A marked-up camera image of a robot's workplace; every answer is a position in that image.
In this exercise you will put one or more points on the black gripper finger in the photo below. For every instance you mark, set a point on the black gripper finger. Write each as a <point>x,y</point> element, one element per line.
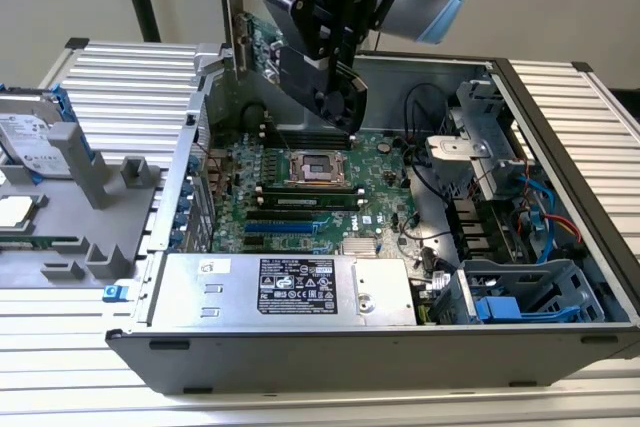
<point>280,12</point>
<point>340,22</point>

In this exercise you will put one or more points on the silver CPU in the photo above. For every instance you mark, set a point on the silver CPU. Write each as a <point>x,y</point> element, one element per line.
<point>15,212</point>

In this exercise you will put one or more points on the green motherboard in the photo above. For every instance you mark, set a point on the green motherboard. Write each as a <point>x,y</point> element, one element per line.
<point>380,187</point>

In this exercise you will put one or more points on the black expansion slot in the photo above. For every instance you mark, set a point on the black expansion slot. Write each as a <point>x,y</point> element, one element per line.
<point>280,216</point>

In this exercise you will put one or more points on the silver metal drive cage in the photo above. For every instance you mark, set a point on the silver metal drive cage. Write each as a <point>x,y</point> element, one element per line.
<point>452,152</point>

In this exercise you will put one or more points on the silver chipset heat sink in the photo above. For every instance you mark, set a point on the silver chipset heat sink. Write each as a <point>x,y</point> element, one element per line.
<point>359,246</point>

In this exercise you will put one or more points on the hard disk in blue carrier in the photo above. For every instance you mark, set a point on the hard disk in blue carrier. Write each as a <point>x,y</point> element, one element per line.
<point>30,142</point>

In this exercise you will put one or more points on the grey parts rack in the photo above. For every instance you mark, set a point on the grey parts rack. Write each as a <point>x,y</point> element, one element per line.
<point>65,219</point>

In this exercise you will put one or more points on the silver power supply unit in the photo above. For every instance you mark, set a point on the silver power supply unit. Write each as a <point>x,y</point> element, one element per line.
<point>175,307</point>

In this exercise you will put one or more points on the blue expansion slot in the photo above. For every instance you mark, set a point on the blue expansion slot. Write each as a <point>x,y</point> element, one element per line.
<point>280,229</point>

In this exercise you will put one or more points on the CPU socket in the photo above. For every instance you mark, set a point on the CPU socket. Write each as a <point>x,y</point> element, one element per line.
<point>295,172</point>

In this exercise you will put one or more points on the green graphics card black shroud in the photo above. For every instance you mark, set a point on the green graphics card black shroud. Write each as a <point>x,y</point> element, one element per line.
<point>297,74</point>

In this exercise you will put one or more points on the black open PC case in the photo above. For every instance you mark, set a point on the black open PC case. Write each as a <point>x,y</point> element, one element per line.
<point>350,362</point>

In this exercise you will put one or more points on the grey plastic disk bay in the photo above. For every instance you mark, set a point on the grey plastic disk bay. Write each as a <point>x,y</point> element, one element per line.
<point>520,272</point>

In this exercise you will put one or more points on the coin cell battery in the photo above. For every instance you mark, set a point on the coin cell battery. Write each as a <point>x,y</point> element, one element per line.
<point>383,147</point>

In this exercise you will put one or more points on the blue plastic clip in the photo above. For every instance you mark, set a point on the blue plastic clip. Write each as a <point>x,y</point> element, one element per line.
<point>114,293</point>

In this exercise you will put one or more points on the green RAM stick white label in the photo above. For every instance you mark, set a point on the green RAM stick white label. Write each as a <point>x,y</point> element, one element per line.
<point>300,202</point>

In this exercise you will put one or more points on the black fan duct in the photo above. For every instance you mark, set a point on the black fan duct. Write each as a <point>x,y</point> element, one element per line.
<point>470,227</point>

